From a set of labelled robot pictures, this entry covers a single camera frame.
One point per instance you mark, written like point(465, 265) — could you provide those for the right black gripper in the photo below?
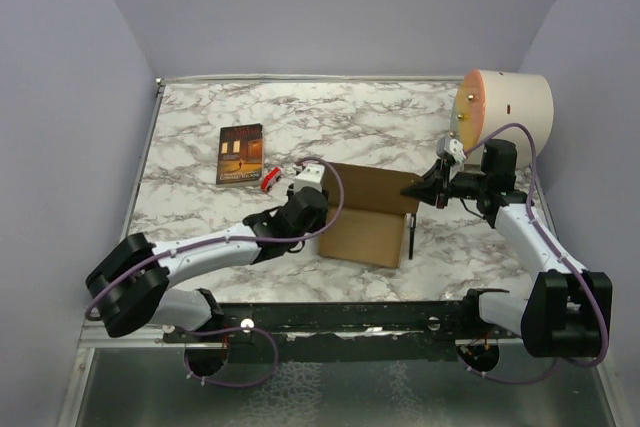
point(426, 192)

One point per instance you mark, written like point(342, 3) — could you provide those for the black pen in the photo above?
point(412, 229)

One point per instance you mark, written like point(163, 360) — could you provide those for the brown cardboard box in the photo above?
point(371, 226)

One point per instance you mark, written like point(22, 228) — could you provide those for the red toy ambulance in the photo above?
point(271, 179)

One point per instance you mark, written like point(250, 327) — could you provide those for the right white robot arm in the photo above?
point(567, 312)

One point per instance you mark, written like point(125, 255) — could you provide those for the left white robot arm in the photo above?
point(135, 283)

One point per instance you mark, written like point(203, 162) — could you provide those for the cream cylinder with coloured face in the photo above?
point(487, 100)

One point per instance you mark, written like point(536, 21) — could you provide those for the dark paperback book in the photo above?
point(240, 155)

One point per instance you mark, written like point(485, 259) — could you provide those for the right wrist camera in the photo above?
point(451, 151)

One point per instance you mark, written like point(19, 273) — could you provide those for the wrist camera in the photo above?
point(451, 151)
point(311, 175)

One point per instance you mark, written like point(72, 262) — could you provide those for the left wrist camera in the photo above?
point(311, 175)

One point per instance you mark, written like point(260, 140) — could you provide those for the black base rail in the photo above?
point(269, 333)

